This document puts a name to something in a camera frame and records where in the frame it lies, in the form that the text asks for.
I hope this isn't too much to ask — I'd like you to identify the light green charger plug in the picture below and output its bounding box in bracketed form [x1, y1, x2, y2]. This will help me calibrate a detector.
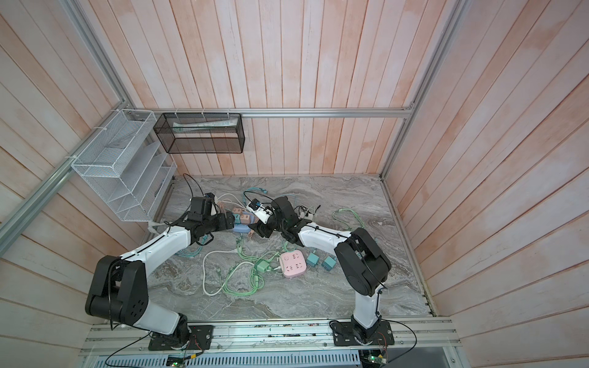
[255, 259, 272, 273]

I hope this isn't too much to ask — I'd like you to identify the pink power strip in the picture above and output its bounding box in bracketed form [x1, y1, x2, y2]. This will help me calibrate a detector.
[279, 250, 307, 278]

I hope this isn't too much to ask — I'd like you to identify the teal charger plug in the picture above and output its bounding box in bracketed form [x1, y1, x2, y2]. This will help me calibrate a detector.
[306, 252, 320, 267]
[321, 256, 337, 271]

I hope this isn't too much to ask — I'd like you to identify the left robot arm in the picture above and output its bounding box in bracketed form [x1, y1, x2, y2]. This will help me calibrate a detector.
[85, 193, 235, 349]

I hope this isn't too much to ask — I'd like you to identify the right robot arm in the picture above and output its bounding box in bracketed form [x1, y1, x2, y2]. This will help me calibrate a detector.
[246, 196, 392, 337]

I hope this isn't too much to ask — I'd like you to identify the blue power strip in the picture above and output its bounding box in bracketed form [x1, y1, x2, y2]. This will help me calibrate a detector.
[232, 208, 258, 234]

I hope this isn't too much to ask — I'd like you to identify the white power strip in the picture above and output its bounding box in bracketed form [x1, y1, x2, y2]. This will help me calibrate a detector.
[296, 205, 317, 222]

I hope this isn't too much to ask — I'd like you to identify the black mesh basket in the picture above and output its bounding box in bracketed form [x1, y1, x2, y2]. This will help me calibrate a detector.
[154, 112, 245, 154]

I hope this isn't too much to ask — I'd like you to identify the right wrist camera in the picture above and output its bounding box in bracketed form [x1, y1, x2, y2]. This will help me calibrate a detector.
[246, 199, 273, 224]

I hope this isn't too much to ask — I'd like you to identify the white power cord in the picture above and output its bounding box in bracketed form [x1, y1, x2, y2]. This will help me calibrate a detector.
[146, 192, 259, 297]

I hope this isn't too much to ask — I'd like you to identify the light green cable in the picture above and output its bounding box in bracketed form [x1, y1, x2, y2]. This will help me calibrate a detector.
[215, 236, 282, 297]

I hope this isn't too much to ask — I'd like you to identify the teal cable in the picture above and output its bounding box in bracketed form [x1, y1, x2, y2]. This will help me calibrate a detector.
[241, 186, 270, 203]

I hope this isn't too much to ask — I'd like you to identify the green cable bundle right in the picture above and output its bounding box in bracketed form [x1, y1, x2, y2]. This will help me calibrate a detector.
[330, 208, 367, 231]

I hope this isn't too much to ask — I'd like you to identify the white wire mesh shelf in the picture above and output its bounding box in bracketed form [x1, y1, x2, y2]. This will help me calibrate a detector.
[72, 110, 176, 222]

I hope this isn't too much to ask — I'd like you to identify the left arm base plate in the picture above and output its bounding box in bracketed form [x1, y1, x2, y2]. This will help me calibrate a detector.
[148, 325, 214, 351]

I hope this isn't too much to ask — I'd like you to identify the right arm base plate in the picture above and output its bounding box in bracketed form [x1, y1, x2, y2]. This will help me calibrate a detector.
[329, 320, 394, 347]

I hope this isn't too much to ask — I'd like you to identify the aluminium frame rail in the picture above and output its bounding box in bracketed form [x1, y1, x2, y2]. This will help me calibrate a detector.
[150, 107, 413, 118]

